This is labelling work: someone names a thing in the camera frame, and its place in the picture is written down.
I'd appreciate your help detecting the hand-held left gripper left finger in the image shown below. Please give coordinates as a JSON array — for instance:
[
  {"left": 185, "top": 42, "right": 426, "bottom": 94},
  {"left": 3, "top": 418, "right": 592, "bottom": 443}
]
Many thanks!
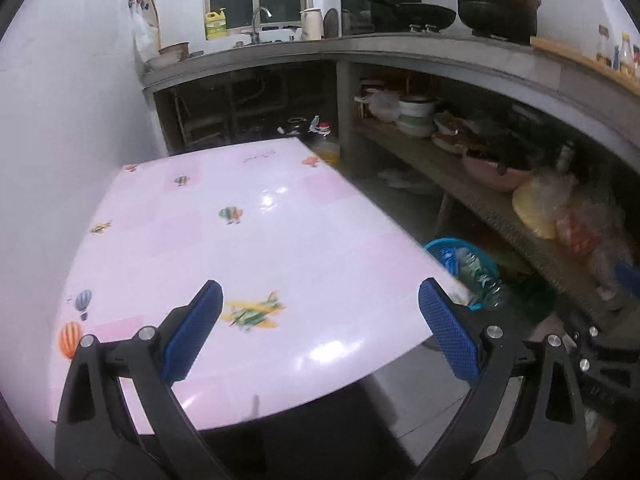
[{"left": 55, "top": 279, "right": 224, "bottom": 480}]

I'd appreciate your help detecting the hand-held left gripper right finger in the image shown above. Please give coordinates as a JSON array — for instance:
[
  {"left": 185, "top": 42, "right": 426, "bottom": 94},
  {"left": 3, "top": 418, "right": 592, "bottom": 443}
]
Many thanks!
[{"left": 419, "top": 277, "right": 588, "bottom": 480}]

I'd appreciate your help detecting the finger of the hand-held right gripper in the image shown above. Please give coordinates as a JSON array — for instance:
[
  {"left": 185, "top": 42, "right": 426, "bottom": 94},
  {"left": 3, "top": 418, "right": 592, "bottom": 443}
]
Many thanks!
[
  {"left": 575, "top": 357, "right": 640, "bottom": 413},
  {"left": 567, "top": 321, "right": 640, "bottom": 361}
]

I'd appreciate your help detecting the blue plastic basket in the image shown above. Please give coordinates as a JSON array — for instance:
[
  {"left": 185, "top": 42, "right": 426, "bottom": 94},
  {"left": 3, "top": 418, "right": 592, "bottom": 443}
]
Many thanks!
[{"left": 423, "top": 236, "right": 503, "bottom": 312}]

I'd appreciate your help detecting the red plastic bag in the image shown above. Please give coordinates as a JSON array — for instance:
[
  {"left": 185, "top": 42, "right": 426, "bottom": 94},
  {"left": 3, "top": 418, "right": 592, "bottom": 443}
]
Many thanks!
[{"left": 554, "top": 204, "right": 602, "bottom": 257}]

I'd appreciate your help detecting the yellow plastic bag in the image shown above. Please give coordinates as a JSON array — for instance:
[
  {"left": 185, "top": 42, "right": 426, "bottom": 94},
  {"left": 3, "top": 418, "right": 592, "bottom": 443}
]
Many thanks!
[{"left": 511, "top": 170, "right": 577, "bottom": 241}]

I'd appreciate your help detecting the crumpled white bag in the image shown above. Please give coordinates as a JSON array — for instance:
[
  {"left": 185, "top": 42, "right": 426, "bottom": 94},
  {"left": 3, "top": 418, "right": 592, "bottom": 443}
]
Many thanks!
[{"left": 376, "top": 166, "right": 437, "bottom": 195}]

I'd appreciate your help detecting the pink plastic basin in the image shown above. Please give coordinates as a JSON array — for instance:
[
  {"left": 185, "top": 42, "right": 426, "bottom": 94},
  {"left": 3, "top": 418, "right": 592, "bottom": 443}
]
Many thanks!
[{"left": 461, "top": 149, "right": 535, "bottom": 194}]

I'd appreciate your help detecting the stack of white bowls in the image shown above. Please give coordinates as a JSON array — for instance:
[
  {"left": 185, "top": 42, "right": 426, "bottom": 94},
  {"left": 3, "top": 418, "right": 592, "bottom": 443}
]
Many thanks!
[{"left": 397, "top": 94, "right": 438, "bottom": 139}]

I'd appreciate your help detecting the cooking oil jug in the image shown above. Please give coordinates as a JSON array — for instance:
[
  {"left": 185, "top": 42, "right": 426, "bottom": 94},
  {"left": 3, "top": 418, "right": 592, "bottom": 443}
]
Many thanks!
[{"left": 306, "top": 115, "right": 342, "bottom": 166}]

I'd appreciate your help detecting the white plastic bag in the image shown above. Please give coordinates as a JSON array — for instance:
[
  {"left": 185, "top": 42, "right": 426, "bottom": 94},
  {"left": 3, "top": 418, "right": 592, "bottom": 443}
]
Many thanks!
[{"left": 366, "top": 88, "right": 402, "bottom": 123}]

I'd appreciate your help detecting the concrete kitchen counter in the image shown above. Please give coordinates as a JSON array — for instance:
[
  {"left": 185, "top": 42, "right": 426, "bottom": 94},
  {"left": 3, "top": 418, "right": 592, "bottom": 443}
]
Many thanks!
[{"left": 140, "top": 31, "right": 640, "bottom": 316}]

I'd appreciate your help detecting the condiment bottle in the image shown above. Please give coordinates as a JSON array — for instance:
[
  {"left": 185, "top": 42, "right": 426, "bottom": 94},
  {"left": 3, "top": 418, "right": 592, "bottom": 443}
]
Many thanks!
[
  {"left": 616, "top": 31, "right": 636, "bottom": 78},
  {"left": 595, "top": 24, "right": 613, "bottom": 67}
]

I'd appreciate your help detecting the hanging clear plastic bag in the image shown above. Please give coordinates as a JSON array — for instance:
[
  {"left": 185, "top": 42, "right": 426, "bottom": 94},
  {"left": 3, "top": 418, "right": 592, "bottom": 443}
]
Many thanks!
[{"left": 130, "top": 0, "right": 161, "bottom": 62}]

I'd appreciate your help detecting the yellow detergent bottle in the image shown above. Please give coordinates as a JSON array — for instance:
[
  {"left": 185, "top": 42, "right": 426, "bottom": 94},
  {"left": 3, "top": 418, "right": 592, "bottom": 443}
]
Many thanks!
[{"left": 203, "top": 7, "right": 231, "bottom": 41}]

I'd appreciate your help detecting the metal sink faucet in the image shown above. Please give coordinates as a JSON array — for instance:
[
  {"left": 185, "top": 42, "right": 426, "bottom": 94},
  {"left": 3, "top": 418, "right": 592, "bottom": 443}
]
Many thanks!
[{"left": 249, "top": 6, "right": 274, "bottom": 44}]

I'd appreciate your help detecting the white kettle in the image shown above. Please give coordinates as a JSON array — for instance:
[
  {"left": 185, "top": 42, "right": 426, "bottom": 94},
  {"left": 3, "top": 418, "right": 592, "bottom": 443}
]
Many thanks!
[{"left": 299, "top": 8, "right": 324, "bottom": 41}]

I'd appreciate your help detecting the black wok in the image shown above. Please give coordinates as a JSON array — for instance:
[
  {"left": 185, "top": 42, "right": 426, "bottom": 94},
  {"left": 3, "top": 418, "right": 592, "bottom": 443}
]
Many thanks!
[{"left": 352, "top": 0, "right": 459, "bottom": 32}]

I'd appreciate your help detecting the large black pot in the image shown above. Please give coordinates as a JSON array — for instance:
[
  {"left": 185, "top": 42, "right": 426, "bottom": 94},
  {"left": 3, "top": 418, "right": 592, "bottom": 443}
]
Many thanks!
[{"left": 452, "top": 0, "right": 544, "bottom": 45}]

